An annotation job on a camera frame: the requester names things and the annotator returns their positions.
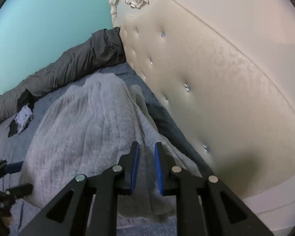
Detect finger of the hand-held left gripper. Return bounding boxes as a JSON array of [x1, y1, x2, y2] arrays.
[[4, 161, 25, 175], [5, 183, 33, 198]]

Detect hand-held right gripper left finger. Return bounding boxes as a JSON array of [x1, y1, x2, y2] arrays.
[[18, 141, 140, 236]]

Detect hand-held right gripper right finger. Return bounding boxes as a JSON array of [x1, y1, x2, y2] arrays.
[[154, 142, 274, 236]]

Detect grey quilted sweater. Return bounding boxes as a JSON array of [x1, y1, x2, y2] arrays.
[[20, 72, 202, 223]]

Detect blue striped cloth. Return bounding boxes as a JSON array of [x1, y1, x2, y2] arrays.
[[15, 104, 34, 135]]

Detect black garment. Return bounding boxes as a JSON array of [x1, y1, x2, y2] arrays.
[[8, 88, 40, 138]]

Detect cream tufted headboard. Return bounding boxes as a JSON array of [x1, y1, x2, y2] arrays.
[[109, 0, 295, 232]]

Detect dark grey rolled duvet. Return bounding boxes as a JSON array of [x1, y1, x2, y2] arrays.
[[0, 27, 127, 128]]

